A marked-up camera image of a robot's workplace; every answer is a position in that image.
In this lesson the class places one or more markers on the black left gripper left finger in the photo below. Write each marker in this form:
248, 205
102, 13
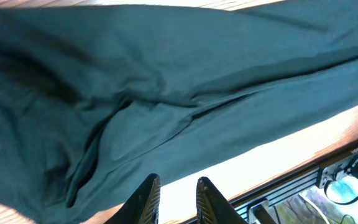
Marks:
142, 206

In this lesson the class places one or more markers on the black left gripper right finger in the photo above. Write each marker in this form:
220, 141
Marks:
212, 207

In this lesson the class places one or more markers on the black t-shirt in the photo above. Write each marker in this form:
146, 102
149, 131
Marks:
93, 99

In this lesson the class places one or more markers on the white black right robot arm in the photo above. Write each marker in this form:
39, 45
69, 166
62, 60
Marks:
347, 166

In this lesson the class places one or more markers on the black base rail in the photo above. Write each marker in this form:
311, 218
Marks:
254, 205

